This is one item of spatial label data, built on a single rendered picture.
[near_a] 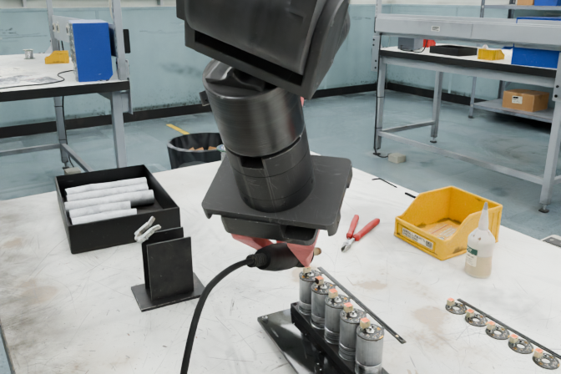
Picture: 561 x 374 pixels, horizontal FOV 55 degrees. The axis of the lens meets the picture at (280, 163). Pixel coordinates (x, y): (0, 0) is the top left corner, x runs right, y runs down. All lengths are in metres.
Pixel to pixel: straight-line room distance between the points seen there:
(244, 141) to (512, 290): 0.49
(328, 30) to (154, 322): 0.45
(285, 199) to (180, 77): 4.81
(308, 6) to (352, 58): 6.03
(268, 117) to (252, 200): 0.08
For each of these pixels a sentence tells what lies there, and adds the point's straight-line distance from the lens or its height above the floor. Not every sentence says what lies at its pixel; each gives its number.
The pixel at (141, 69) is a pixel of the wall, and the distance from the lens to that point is 5.02.
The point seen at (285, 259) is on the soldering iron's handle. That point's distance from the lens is 0.41.
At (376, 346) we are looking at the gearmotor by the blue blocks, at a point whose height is 0.80.
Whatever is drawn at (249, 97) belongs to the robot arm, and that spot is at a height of 1.04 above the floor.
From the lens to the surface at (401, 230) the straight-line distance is 0.82.
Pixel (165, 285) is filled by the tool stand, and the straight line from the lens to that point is 0.67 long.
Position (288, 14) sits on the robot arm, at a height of 1.09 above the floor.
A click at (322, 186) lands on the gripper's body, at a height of 0.97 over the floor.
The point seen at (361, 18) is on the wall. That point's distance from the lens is 6.32.
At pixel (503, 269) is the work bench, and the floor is 0.75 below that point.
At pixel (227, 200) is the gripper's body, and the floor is 0.96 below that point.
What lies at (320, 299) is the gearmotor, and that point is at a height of 0.81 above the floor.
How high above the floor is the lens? 1.10
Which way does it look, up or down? 18 degrees down
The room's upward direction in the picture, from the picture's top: straight up
